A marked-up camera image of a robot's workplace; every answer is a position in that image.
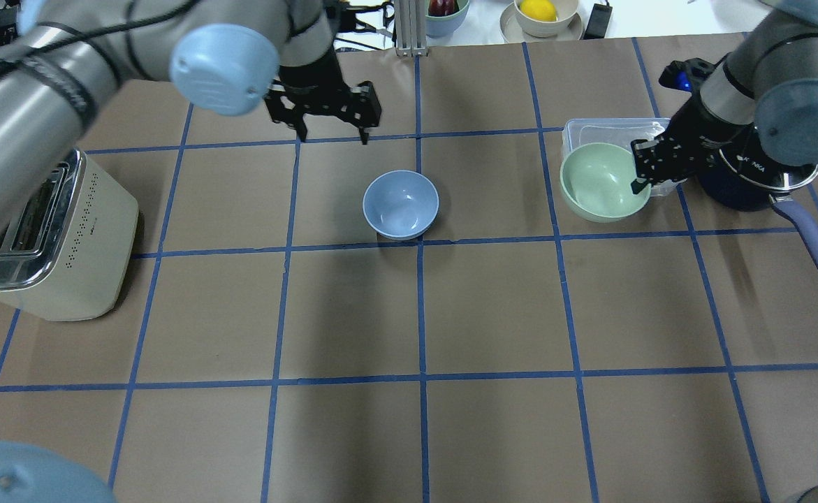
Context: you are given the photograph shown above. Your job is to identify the aluminium frame post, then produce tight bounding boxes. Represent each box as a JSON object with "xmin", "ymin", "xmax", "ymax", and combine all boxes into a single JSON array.
[{"xmin": 393, "ymin": 0, "xmax": 429, "ymax": 57}]

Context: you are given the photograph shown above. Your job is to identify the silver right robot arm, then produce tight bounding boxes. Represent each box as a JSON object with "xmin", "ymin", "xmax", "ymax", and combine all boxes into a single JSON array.
[{"xmin": 630, "ymin": 1, "xmax": 818, "ymax": 194}]

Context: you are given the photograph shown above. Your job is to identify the black power adapter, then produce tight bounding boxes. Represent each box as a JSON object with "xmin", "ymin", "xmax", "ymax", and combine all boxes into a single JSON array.
[{"xmin": 582, "ymin": 1, "xmax": 613, "ymax": 39}]

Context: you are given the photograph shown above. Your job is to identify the cream toaster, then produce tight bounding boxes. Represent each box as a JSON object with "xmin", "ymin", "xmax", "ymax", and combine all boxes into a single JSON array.
[{"xmin": 0, "ymin": 150, "xmax": 138, "ymax": 321}]

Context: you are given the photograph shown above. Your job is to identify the beige plate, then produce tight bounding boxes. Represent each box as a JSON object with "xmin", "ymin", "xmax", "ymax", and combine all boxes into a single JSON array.
[{"xmin": 500, "ymin": 4, "xmax": 584, "ymax": 43}]

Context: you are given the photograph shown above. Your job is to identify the light blue bowl with food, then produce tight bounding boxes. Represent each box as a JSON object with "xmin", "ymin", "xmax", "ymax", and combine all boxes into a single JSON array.
[{"xmin": 425, "ymin": 1, "xmax": 470, "ymax": 38}]

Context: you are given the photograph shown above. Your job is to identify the green bowl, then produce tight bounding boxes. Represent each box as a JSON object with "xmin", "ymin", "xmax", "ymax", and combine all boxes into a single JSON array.
[{"xmin": 559, "ymin": 143, "xmax": 652, "ymax": 223}]

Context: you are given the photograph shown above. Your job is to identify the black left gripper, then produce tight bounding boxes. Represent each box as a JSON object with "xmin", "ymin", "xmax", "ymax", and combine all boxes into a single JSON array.
[{"xmin": 264, "ymin": 47, "xmax": 382, "ymax": 145}]

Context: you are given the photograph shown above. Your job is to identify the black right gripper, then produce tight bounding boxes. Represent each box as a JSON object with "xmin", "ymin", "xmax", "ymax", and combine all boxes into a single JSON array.
[{"xmin": 630, "ymin": 105, "xmax": 731, "ymax": 195}]

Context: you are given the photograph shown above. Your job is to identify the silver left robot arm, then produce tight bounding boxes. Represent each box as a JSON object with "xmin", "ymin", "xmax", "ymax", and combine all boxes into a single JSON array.
[{"xmin": 0, "ymin": 1, "xmax": 382, "ymax": 230}]

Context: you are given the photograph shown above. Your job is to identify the blue saucepan with lid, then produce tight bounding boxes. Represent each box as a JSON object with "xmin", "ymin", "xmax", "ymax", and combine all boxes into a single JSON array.
[{"xmin": 696, "ymin": 125, "xmax": 818, "ymax": 270}]

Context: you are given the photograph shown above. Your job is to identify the beige bowl with lemon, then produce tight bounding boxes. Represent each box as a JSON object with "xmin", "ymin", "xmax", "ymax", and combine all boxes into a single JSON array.
[{"xmin": 513, "ymin": 1, "xmax": 583, "ymax": 39}]

